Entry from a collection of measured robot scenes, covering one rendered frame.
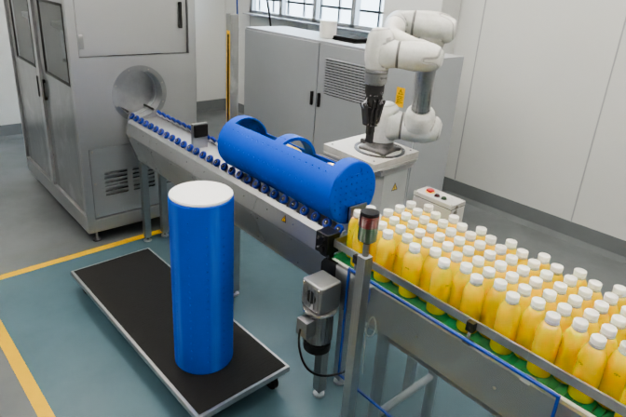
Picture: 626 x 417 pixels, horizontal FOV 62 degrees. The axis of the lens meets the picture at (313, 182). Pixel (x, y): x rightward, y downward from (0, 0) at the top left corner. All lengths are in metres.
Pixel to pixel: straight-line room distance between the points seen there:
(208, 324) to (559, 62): 3.48
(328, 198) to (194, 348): 0.97
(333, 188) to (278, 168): 0.35
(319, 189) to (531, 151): 3.04
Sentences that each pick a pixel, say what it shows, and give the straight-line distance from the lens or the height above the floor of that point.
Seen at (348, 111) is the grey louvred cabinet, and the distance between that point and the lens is 4.35.
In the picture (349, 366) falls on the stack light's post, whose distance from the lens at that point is 1.98.
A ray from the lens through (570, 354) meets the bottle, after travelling 1.69.
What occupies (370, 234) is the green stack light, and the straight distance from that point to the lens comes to 1.67.
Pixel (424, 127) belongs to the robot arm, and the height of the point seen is 1.23.
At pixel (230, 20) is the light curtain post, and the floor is 1.66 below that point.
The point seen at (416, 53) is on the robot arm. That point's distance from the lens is 1.99.
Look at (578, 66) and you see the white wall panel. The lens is 4.71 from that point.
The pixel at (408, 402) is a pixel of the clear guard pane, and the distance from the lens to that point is 2.01.
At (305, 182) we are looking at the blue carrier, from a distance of 2.24.
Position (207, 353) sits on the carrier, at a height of 0.28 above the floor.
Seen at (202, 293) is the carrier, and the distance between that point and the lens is 2.41.
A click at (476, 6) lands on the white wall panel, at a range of 5.10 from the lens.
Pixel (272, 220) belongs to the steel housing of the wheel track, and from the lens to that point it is 2.50.
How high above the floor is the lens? 1.94
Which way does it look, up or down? 22 degrees down
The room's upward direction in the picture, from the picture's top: 4 degrees clockwise
